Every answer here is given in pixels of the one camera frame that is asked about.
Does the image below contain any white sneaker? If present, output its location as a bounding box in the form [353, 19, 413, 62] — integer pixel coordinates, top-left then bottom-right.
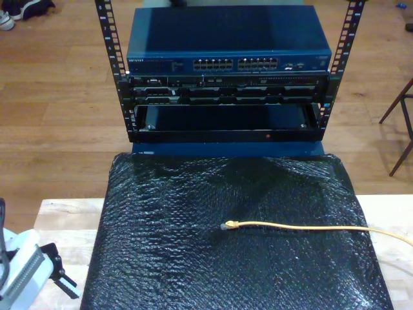
[0, 9, 16, 32]

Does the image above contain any dark shoe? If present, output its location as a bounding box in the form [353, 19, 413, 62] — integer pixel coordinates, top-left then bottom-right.
[8, 0, 56, 21]

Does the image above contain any blue network switch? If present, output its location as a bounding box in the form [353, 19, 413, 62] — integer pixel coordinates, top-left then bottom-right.
[125, 5, 333, 76]

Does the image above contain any black rack server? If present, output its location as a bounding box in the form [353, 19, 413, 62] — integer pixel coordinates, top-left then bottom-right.
[117, 73, 338, 106]

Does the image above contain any black bubble wrap mat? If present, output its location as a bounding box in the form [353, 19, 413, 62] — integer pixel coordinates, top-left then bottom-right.
[79, 153, 395, 310]

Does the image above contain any blue rack base plate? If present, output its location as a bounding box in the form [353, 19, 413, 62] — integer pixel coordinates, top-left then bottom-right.
[131, 141, 326, 159]

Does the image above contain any black perforated rack post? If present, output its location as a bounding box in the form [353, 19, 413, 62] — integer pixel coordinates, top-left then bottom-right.
[94, 0, 136, 143]
[317, 0, 367, 141]

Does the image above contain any yellow network cable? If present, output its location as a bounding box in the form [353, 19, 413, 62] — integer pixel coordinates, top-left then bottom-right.
[219, 220, 413, 248]

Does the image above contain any brown wooden chair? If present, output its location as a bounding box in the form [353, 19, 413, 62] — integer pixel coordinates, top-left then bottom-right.
[379, 76, 413, 178]

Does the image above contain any black rack shelf tray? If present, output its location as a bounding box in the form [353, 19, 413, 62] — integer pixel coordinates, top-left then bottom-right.
[128, 103, 323, 143]

